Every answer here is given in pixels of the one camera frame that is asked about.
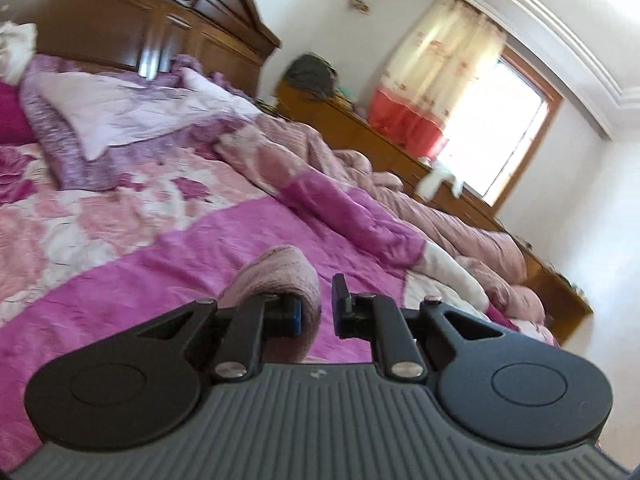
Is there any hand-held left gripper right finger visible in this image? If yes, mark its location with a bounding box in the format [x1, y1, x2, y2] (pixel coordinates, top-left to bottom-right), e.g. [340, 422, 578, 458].
[332, 274, 505, 378]

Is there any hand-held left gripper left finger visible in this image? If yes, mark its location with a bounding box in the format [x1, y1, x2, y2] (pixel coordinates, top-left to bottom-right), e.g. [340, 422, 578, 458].
[136, 294, 302, 380]

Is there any pink knit sweater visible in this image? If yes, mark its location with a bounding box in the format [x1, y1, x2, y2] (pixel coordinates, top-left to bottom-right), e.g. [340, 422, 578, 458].
[218, 245, 322, 363]

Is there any pink patchwork quilt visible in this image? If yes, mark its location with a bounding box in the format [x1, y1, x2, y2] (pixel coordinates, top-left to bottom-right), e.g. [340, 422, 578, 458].
[215, 110, 561, 348]

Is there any small white cloth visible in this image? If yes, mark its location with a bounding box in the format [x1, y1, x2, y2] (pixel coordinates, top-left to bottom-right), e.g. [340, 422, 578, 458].
[414, 160, 465, 200]

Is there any wooden sideboard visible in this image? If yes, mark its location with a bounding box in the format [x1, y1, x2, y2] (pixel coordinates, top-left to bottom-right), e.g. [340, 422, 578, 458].
[275, 80, 596, 346]

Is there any pink floral bed sheet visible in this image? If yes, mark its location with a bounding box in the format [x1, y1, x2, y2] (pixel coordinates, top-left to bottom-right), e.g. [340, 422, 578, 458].
[0, 142, 426, 461]

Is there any dark grey bag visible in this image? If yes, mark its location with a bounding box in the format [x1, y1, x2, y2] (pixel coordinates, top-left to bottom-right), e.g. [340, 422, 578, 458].
[285, 52, 337, 101]

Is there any wooden framed window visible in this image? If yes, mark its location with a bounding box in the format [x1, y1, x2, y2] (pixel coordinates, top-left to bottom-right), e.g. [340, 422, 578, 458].
[435, 45, 563, 207]

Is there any cream and red floral curtain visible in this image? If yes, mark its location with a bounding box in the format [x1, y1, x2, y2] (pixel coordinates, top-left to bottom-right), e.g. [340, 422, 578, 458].
[367, 0, 508, 160]

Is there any purple and white pillow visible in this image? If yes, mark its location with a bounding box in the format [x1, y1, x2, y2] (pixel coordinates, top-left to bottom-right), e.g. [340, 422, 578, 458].
[19, 54, 261, 192]

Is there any magenta pillow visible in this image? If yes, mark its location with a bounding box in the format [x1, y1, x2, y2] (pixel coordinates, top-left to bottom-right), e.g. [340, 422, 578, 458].
[0, 80, 38, 146]

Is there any dark wooden bed headboard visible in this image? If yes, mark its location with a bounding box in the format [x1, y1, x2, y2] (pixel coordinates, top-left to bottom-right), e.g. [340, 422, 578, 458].
[0, 0, 282, 103]

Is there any white crumpled cloth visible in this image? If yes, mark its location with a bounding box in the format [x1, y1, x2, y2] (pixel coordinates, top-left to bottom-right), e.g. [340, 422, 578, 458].
[0, 21, 38, 85]

